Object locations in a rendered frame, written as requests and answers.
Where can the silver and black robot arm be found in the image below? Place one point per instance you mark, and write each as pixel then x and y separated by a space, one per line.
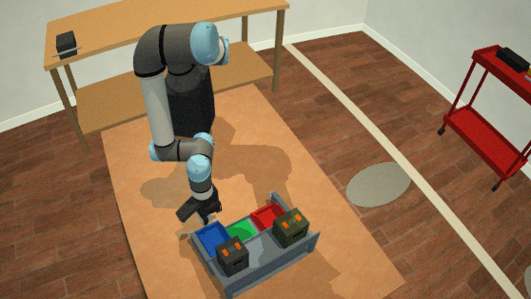
pixel 179 44

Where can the red bin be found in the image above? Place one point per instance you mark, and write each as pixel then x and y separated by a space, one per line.
pixel 266 214

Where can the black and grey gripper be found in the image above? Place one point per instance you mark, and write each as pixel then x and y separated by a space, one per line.
pixel 212 204

